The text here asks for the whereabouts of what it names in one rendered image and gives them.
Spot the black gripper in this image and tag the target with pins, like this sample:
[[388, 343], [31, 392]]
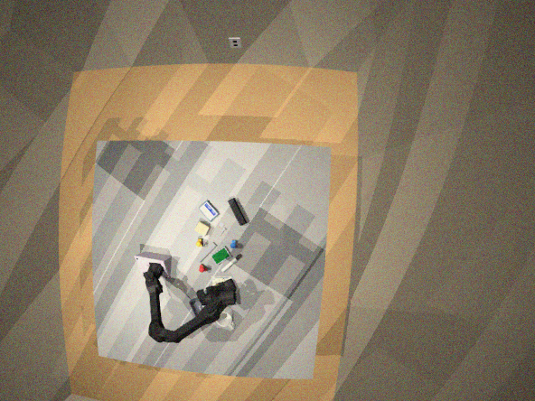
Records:
[[223, 286]]

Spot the white inspection card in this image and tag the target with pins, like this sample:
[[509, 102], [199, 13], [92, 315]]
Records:
[[217, 279]]

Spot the grey mug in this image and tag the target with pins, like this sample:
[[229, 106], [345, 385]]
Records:
[[226, 318]]

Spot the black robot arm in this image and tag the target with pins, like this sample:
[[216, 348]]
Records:
[[215, 304]]

